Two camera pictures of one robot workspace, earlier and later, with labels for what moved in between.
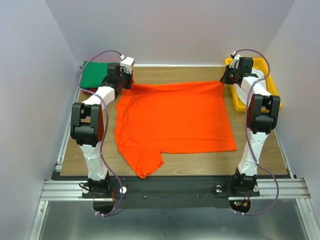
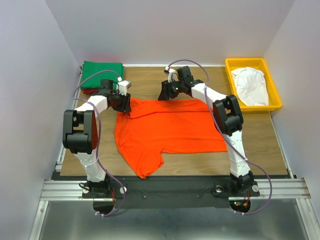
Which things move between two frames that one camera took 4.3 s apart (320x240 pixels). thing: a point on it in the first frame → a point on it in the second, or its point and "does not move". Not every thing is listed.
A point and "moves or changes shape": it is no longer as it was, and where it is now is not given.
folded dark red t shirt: x=93 y=90 does not move
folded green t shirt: x=93 y=74 does not move
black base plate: x=170 y=192 does not move
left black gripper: x=130 y=81 → x=125 y=106
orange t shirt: x=153 y=119 moves or changes shape
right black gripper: x=224 y=79 → x=165 y=91
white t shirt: x=252 y=85 does not move
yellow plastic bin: x=271 y=85 does not move
